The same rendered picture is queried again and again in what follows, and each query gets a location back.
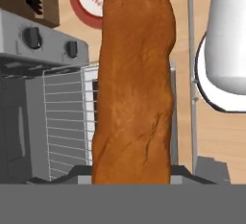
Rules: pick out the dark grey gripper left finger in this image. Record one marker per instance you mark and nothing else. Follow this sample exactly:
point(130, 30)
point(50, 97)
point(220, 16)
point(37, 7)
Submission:
point(70, 175)

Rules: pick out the white plate with red rim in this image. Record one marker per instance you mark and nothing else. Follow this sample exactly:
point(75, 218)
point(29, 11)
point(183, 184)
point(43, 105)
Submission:
point(84, 8)

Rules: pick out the brown baguette bread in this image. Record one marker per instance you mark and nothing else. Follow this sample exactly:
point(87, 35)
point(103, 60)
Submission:
point(134, 83)

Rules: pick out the large black toaster oven knob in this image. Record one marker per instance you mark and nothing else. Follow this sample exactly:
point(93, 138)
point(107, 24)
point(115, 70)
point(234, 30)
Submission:
point(32, 37)

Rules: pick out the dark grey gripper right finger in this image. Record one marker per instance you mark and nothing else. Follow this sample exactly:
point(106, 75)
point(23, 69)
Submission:
point(185, 176)

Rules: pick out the grey toaster oven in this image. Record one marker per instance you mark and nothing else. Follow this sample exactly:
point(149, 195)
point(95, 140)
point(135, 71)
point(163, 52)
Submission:
point(19, 112)

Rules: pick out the small black toaster oven knob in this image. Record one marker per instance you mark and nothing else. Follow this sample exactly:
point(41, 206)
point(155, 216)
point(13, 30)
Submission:
point(72, 49)

